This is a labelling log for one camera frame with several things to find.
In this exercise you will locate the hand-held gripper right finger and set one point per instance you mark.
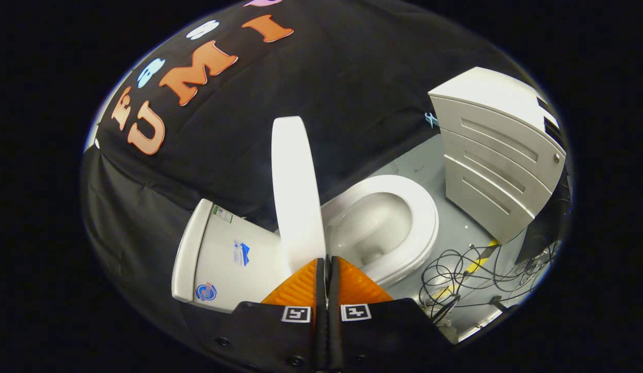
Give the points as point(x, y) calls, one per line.
point(378, 336)

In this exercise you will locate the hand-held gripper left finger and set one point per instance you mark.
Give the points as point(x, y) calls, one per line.
point(280, 342)

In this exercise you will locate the white toilet lid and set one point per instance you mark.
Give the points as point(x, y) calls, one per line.
point(295, 197)

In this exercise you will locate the white toilet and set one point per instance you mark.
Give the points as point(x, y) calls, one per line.
point(223, 254)

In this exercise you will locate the white toilet seat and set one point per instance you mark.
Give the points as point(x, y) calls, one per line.
point(422, 217)

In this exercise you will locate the yellow floor tape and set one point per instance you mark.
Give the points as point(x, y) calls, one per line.
point(477, 265)

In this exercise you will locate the white drawer cabinet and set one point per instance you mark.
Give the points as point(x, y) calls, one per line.
point(500, 171)

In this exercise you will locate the small blue clip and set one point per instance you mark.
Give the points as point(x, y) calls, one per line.
point(431, 120)

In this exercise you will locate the black backdrop cloth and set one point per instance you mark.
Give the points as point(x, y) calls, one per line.
point(352, 77)

